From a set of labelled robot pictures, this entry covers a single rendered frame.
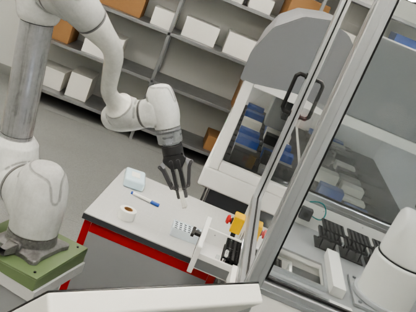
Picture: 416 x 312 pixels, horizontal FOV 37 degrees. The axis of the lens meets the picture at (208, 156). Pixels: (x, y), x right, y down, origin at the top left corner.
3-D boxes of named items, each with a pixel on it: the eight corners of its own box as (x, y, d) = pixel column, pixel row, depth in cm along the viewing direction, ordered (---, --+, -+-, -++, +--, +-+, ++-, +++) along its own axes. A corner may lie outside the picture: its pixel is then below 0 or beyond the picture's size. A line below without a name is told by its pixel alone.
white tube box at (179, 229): (169, 234, 247) (172, 226, 246) (171, 226, 255) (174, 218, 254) (197, 245, 248) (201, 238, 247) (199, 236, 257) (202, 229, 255)
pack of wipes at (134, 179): (142, 192, 277) (145, 184, 276) (122, 186, 275) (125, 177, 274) (143, 180, 291) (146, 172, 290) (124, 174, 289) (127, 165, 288)
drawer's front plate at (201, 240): (186, 272, 212) (197, 244, 209) (197, 239, 240) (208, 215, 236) (190, 273, 212) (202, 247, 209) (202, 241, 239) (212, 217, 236)
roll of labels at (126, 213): (116, 218, 243) (119, 209, 242) (117, 211, 249) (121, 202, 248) (132, 224, 244) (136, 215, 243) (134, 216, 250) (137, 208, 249)
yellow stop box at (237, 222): (226, 231, 253) (233, 215, 251) (228, 224, 260) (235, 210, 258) (238, 235, 253) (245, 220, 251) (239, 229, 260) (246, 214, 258)
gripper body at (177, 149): (157, 147, 213) (163, 173, 215) (181, 143, 212) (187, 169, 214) (160, 143, 220) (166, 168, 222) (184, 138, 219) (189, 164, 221)
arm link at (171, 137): (179, 127, 210) (182, 144, 211) (181, 123, 219) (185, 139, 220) (153, 132, 211) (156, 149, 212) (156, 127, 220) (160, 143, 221)
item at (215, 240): (193, 268, 213) (199, 253, 211) (202, 239, 237) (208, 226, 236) (299, 313, 212) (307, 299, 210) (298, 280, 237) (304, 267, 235)
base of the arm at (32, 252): (-23, 244, 184) (-19, 228, 183) (26, 224, 204) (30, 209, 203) (23, 271, 178) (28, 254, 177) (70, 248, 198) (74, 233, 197)
